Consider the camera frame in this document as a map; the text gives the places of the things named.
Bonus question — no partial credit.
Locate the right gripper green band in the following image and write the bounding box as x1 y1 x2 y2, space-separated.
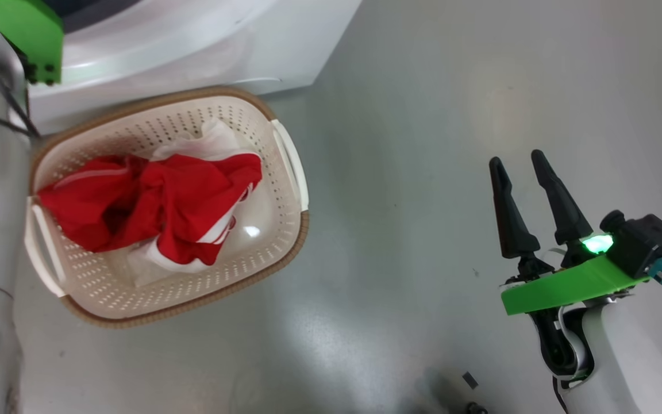
489 149 651 317

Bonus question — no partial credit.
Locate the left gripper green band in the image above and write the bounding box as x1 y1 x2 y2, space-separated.
0 0 65 86

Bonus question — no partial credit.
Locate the red and white garment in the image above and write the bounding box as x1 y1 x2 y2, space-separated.
37 118 264 288

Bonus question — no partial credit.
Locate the white front-load washing machine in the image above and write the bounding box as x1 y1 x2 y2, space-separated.
26 0 363 136

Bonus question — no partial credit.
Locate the cream basket with brown rim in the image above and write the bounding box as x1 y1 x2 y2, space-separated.
24 86 310 329

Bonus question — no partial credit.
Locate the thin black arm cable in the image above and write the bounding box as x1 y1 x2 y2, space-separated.
0 74 42 139

